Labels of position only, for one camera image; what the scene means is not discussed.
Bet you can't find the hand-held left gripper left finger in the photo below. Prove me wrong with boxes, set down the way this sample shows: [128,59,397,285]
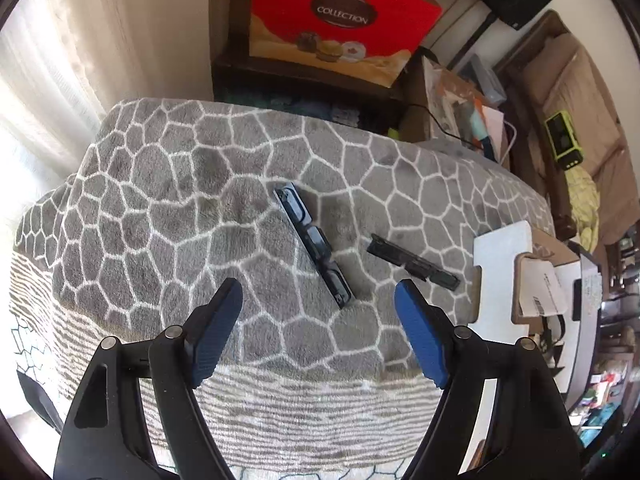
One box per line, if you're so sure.
[52,277,244,480]

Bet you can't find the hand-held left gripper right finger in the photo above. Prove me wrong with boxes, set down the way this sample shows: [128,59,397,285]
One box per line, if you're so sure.
[394,280,586,480]

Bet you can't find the short black plastic end cap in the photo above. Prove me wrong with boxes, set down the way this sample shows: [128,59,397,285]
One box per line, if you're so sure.
[366,233,461,291]

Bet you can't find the white cardboard box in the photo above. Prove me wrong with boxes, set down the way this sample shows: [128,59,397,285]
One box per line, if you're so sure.
[464,220,586,467]

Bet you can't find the long black plastic end cap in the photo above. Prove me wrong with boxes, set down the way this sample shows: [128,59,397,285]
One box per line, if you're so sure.
[273,186,357,310]

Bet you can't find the white paper with barcode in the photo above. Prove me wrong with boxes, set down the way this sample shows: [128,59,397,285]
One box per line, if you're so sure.
[520,259,569,317]

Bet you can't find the grey and white patterned blanket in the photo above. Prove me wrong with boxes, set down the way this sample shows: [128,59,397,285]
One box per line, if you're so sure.
[10,97,556,480]

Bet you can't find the cluttered dark shelf unit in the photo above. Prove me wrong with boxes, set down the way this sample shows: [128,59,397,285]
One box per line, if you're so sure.
[585,230,640,461]

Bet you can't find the yellow checked cloth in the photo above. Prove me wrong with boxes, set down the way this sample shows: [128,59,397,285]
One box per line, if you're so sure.
[564,165,602,254]

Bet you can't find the pile of assorted papers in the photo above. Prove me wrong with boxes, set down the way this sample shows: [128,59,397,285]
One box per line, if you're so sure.
[405,50,507,163]

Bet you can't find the green and black device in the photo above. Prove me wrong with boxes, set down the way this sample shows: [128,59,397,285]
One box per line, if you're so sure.
[543,110,586,171]

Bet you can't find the dark wooden shelf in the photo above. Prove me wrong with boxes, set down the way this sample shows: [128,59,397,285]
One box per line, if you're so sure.
[212,52,407,121]

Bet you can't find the white curtain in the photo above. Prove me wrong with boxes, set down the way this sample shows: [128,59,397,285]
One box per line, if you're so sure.
[0,0,217,241]

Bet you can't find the brown sofa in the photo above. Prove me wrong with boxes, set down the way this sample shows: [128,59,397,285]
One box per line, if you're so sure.
[494,10,632,247]

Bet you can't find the black speaker stand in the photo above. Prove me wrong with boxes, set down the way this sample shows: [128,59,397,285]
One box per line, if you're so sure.
[444,14,499,72]

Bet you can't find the thin black cable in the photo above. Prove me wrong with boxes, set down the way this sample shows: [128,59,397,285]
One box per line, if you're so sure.
[407,104,497,162]

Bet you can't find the white cable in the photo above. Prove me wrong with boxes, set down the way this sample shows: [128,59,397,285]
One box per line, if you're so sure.
[499,119,517,162]

